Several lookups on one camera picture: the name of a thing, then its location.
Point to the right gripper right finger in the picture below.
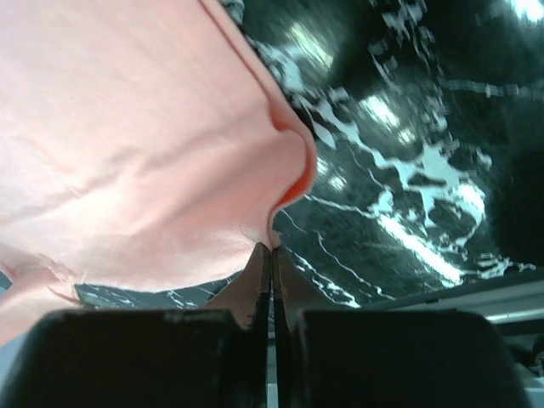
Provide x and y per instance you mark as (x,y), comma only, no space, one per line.
(333,357)

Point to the salmon pink t-shirt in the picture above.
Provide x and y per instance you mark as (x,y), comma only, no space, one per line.
(143,146)

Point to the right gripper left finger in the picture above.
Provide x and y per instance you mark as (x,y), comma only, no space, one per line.
(213,356)

